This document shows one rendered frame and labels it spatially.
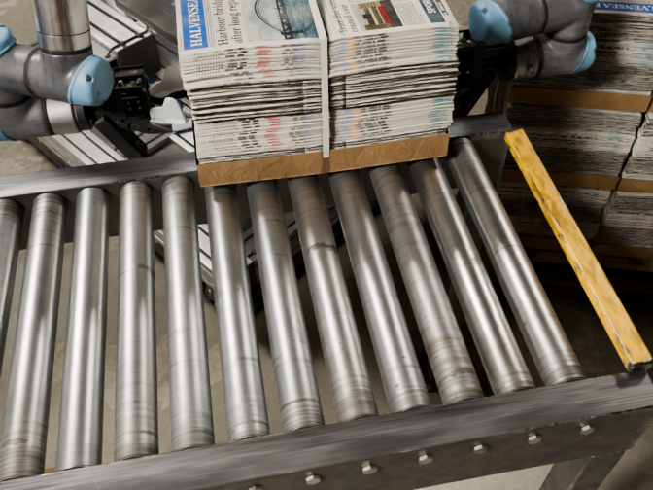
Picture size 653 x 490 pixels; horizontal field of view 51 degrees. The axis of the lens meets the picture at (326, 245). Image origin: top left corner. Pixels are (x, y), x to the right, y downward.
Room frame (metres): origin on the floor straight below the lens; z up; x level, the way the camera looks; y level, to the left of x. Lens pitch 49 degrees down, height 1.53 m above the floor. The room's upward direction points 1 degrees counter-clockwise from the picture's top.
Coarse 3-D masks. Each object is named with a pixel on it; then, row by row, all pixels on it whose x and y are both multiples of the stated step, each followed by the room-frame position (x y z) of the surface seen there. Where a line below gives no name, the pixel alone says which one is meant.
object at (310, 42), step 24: (312, 24) 0.81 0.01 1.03; (336, 24) 0.81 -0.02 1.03; (312, 48) 0.77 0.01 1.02; (336, 48) 0.78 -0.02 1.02; (312, 72) 0.77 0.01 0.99; (336, 72) 0.77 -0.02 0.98; (312, 96) 0.77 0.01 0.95; (336, 96) 0.78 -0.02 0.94; (312, 120) 0.77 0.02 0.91; (336, 120) 0.78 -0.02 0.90; (312, 144) 0.77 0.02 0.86; (336, 144) 0.77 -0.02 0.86
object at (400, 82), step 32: (352, 0) 0.88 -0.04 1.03; (384, 0) 0.87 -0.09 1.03; (416, 0) 0.87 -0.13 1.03; (352, 32) 0.79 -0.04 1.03; (384, 32) 0.79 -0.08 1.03; (416, 32) 0.79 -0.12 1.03; (448, 32) 0.80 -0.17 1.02; (352, 64) 0.78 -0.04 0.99; (384, 64) 0.78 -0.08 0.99; (416, 64) 0.79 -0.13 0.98; (448, 64) 0.80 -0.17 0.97; (352, 96) 0.78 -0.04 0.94; (384, 96) 0.78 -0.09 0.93; (416, 96) 0.79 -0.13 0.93; (448, 96) 0.80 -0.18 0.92; (352, 128) 0.78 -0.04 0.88; (384, 128) 0.78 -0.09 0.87; (416, 128) 0.79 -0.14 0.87
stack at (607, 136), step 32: (608, 0) 1.20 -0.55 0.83; (640, 0) 1.20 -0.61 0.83; (608, 32) 1.16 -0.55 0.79; (640, 32) 1.15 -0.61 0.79; (608, 64) 1.16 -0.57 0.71; (640, 64) 1.15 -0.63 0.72; (512, 128) 1.18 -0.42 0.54; (544, 128) 1.17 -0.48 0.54; (576, 128) 1.16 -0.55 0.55; (608, 128) 1.15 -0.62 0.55; (640, 128) 1.15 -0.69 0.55; (512, 160) 1.18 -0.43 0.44; (544, 160) 1.17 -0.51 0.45; (576, 160) 1.16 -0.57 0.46; (608, 160) 1.15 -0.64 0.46; (640, 160) 1.14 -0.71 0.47; (512, 192) 1.18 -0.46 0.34; (576, 192) 1.16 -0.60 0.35; (608, 192) 1.14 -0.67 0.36; (640, 192) 1.14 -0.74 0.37; (512, 224) 1.17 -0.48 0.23; (544, 224) 1.16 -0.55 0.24; (608, 224) 1.14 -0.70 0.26; (640, 224) 1.13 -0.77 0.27; (480, 256) 1.18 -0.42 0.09; (544, 256) 1.15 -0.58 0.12; (608, 256) 1.13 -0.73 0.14; (640, 288) 1.11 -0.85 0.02
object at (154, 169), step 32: (448, 128) 0.87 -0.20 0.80; (480, 128) 0.87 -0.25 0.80; (128, 160) 0.81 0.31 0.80; (160, 160) 0.81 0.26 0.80; (192, 160) 0.81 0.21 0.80; (0, 192) 0.75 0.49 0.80; (32, 192) 0.74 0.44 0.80; (64, 192) 0.75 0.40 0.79; (160, 192) 0.77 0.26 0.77; (288, 192) 0.80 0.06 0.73; (416, 192) 0.84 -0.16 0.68; (160, 224) 0.77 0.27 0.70
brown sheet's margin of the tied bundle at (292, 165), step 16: (192, 128) 0.83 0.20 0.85; (240, 160) 0.74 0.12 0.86; (256, 160) 0.75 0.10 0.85; (272, 160) 0.75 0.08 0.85; (288, 160) 0.75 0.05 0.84; (304, 160) 0.76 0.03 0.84; (208, 176) 0.73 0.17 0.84; (224, 176) 0.74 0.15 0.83; (240, 176) 0.74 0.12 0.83; (256, 176) 0.74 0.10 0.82; (272, 176) 0.75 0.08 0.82; (288, 176) 0.75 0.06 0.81
